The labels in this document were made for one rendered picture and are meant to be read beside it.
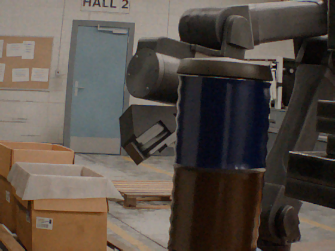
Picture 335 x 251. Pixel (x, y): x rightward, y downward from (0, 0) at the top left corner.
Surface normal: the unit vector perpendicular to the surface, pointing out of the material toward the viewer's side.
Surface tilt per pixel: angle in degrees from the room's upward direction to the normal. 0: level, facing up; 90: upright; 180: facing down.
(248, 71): 72
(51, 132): 90
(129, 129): 90
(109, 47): 90
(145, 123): 66
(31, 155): 87
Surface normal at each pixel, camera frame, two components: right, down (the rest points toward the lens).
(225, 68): -0.09, -0.27
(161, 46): 0.65, 0.09
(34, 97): 0.36, 0.07
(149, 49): -0.74, -0.14
